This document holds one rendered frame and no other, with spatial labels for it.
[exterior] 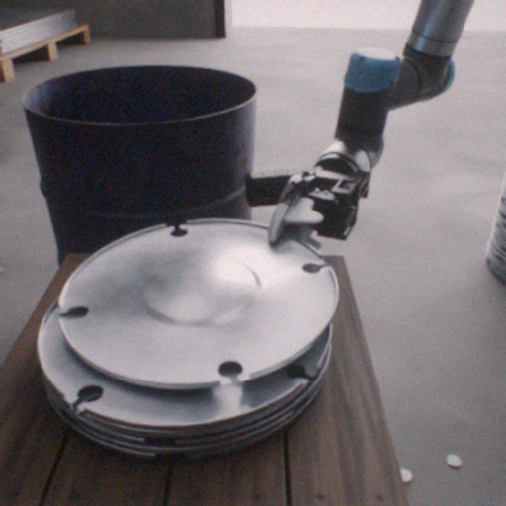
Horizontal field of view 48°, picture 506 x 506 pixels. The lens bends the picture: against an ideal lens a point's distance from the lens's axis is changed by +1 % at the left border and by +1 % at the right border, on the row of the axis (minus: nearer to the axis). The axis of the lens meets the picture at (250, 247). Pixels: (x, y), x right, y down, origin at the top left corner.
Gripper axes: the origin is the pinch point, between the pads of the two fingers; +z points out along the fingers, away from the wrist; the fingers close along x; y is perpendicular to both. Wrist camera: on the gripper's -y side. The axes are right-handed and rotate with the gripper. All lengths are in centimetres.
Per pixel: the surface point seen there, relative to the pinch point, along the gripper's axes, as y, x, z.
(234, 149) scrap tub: -18.0, 1.4, -27.0
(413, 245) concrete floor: 7, 45, -80
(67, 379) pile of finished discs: -7.5, 0.6, 28.1
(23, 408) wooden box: -11.9, 4.2, 30.0
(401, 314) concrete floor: 11, 43, -47
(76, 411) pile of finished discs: -4.9, 1.3, 30.2
